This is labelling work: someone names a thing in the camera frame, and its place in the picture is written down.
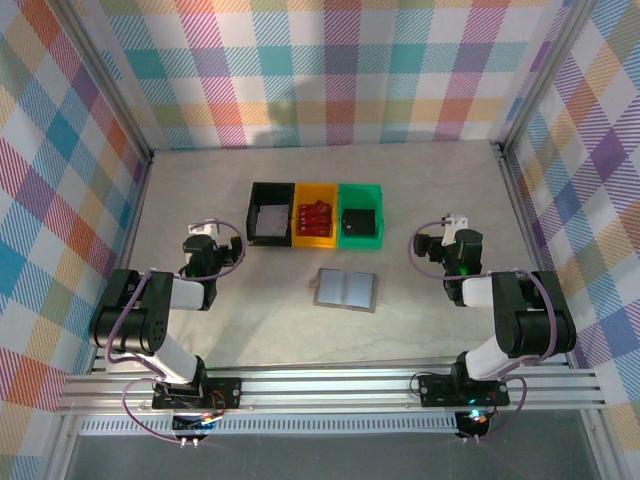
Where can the black controller board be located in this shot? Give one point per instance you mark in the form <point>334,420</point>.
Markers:
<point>475,422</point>
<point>192,425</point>

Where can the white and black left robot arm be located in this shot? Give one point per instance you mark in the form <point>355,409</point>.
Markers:
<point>187,295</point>

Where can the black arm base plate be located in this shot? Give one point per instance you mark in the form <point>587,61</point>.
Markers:
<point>227,392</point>
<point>435,392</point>

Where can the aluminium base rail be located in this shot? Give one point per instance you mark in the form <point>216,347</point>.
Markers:
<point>325,385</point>

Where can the black card holder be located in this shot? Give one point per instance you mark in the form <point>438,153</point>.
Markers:
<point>359,221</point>

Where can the white card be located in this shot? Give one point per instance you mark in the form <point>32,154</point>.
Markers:
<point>274,221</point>

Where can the black plastic bin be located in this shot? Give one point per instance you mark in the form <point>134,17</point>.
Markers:
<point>255,192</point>

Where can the green plastic bin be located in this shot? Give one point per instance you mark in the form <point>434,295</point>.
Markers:
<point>360,242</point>

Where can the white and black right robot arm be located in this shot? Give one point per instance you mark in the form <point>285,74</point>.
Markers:
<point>477,295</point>

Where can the yellow plastic bin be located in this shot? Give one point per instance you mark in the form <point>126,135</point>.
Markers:
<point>315,242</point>

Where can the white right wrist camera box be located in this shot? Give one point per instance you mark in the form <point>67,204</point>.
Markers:
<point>457,221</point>

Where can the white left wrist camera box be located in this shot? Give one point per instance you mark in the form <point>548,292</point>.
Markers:
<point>205,227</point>

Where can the aluminium side rail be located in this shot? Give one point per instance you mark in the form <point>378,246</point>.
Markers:
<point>524,225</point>
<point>125,260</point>

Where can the aluminium frame post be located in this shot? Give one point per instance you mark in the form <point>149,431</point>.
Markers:
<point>542,75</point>
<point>107,80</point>

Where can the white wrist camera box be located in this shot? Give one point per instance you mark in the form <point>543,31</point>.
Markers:
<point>205,227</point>
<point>457,221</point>

